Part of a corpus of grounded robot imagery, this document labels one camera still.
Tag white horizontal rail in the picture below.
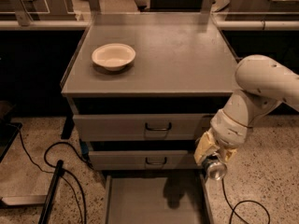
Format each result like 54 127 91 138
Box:
0 21 299 31

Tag grey drawer cabinet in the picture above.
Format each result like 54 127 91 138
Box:
59 12 244 224

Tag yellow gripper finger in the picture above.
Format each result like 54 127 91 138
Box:
222 148 237 162
193 131 220 165

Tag black cable left floor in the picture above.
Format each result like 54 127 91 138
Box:
6 122 92 224

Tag white paper bowl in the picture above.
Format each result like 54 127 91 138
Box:
92 43 135 71

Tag grey drawer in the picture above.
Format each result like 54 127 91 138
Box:
89 150 197 171
73 114 212 142
103 171 214 224

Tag black bar on floor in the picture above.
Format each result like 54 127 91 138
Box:
38 160 64 224

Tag dark tray left edge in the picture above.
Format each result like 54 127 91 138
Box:
0 122 22 162

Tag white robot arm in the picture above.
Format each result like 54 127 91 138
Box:
194 55 299 165

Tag silver redbull can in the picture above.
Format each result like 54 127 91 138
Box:
203 159 227 181

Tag bottom grey drawer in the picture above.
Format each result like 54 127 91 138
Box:
103 171 214 224

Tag black cable right floor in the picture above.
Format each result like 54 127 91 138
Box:
221 177 271 224

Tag top grey drawer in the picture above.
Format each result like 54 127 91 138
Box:
73 114 212 142

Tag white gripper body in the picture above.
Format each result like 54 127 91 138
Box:
210 109 252 148

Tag middle grey drawer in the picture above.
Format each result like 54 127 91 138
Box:
89 150 197 171

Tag black cable floor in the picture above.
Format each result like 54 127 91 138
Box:
6 122 92 224
221 177 271 224

